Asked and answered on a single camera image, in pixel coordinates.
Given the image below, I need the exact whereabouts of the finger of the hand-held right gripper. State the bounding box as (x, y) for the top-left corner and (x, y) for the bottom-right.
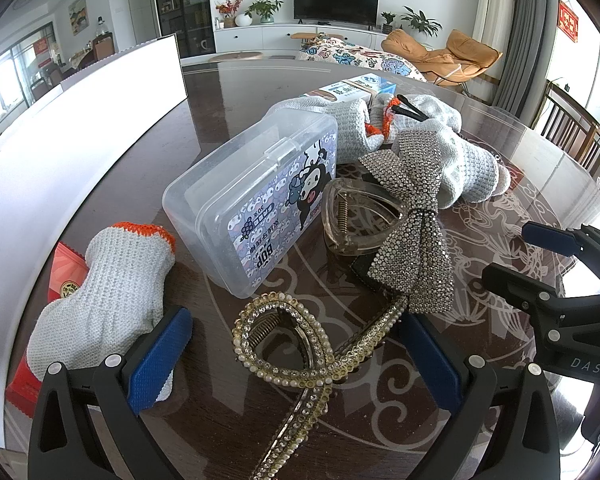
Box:
(481, 261), (600, 332)
(521, 220), (600, 291)

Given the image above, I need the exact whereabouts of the large leafy potted plant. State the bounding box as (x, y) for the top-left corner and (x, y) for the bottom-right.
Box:
(400, 6), (443, 38)

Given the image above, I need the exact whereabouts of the red packet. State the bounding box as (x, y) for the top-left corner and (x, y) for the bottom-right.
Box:
(5, 241), (88, 418)

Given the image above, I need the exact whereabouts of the white television cabinet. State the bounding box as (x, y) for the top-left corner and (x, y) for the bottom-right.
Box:
(214, 22), (396, 56)

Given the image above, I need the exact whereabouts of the white cardboard container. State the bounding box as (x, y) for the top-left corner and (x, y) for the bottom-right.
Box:
(0, 34), (188, 451)

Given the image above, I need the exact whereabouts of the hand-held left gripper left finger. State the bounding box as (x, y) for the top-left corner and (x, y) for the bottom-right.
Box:
(27, 305), (193, 480)

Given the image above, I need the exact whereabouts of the small wooden bench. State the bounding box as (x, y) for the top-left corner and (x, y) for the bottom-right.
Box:
(291, 31), (348, 46)

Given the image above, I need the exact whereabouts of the grey curtain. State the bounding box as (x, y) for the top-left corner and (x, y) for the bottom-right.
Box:
(495, 0), (561, 116)

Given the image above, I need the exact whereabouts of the pearl beaded hair claw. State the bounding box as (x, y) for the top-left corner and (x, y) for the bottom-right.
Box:
(247, 297), (411, 480)

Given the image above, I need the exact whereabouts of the framed wall painting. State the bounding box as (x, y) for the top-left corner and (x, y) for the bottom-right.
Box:
(67, 0), (90, 36)

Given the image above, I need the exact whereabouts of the printed blanket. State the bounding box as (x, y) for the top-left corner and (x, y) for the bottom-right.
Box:
(295, 40), (428, 83)

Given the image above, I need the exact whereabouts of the black television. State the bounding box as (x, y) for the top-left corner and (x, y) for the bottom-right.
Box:
(293, 0), (381, 28)

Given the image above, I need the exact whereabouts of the red flower arrangement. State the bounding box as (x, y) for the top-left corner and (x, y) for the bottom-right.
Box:
(215, 0), (246, 28)

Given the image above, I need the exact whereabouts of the pearl rhinestone hair claw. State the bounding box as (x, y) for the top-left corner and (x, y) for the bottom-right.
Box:
(231, 291), (338, 388)

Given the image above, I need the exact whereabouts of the green potted plant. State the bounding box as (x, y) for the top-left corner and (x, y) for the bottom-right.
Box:
(244, 0), (284, 26)

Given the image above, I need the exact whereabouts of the rhinestone bow hair clip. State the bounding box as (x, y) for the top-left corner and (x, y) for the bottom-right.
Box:
(357, 130), (456, 315)

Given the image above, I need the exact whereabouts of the clear plastic box cartoon label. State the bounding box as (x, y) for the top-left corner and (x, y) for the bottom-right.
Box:
(162, 107), (340, 300)

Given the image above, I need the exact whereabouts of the dark glass cabinet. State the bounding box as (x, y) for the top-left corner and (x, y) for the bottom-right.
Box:
(152, 0), (216, 58)

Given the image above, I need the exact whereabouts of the clear triangular hair claw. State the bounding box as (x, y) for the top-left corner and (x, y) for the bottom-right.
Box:
(322, 177), (411, 261)

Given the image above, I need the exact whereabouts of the orange lounge chair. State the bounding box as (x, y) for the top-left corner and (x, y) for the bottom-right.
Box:
(381, 28), (503, 86)

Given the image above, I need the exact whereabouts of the red wall hanging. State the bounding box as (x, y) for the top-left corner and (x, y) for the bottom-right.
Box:
(557, 0), (580, 43)

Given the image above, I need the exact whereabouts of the white standing air conditioner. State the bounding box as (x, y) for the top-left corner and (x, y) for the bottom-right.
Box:
(472, 0), (518, 56)

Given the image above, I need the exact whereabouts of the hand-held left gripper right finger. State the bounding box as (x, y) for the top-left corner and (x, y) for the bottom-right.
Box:
(397, 312), (561, 480)

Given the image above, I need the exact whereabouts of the black hair clip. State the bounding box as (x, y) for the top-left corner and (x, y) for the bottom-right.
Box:
(396, 94), (432, 122)

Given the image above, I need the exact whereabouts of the blue white carton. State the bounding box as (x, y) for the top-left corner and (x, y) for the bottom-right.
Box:
(307, 74), (398, 106)

